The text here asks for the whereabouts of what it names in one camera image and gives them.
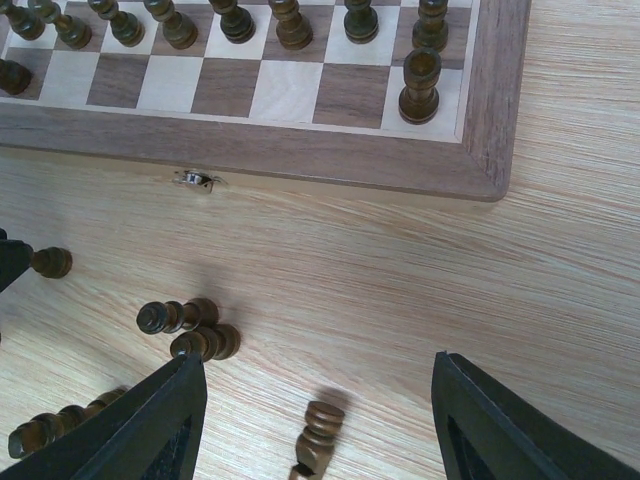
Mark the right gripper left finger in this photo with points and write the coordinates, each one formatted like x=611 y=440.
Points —
x=153 y=431

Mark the wooden chess board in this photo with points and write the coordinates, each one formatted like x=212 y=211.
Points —
x=327 y=113

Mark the metal board latch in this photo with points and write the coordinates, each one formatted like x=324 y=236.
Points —
x=198 y=181

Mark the dark piece two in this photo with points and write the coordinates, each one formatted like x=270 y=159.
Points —
x=216 y=343
x=14 y=77

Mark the dark pawn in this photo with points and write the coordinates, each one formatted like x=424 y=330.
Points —
x=293 y=29
x=178 y=29
x=125 y=26
x=431 y=29
x=236 y=22
x=360 y=21

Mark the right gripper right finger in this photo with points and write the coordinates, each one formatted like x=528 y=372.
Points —
x=486 y=431

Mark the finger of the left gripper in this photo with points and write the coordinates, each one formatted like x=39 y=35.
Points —
x=15 y=259

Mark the dark piece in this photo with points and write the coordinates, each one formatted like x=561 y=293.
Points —
x=45 y=428
x=71 y=30
x=418 y=100
x=52 y=262

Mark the dark piece one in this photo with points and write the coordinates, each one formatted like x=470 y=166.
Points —
x=23 y=22
x=172 y=316
x=316 y=444

